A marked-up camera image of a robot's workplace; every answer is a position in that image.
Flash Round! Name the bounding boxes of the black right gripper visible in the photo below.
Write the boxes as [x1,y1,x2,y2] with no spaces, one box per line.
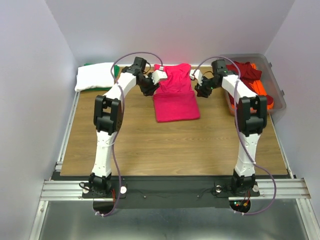
[194,75,220,99]

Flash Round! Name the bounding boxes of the pink t shirt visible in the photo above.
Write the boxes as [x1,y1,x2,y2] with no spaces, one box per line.
[153,63,201,123]

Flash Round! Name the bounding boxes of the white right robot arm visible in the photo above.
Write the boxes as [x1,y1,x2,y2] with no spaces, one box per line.
[189,57,268,195]

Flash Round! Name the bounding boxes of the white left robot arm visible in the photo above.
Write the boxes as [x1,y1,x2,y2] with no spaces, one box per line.
[88,57,168,197]

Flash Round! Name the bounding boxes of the folded green t shirt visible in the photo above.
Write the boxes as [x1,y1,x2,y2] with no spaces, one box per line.
[81,62,126,91]

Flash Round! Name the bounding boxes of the dark red t shirt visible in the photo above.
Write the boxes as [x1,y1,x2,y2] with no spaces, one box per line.
[234,61,274,110]

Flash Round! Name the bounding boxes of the orange t shirt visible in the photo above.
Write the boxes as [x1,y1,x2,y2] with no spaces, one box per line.
[229,63,275,116]

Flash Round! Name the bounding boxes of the folded white t shirt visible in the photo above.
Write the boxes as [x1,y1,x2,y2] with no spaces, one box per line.
[74,62,118,92]

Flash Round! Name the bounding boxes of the clear plastic storage bin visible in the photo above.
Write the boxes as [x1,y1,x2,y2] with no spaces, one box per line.
[225,53,287,124]

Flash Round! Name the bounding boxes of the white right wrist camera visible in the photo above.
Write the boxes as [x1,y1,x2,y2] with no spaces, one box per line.
[189,69,203,85]

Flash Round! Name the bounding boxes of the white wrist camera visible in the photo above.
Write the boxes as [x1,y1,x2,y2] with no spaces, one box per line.
[189,69,203,85]
[151,65,168,85]

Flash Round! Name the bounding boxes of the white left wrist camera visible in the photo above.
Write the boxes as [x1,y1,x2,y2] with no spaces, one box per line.
[151,65,168,85]

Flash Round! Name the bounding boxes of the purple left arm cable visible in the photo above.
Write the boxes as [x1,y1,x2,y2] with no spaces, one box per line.
[93,51,165,218]

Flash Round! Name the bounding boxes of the aluminium mounting rail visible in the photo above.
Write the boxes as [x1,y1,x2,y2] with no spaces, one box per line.
[40,178,311,201]

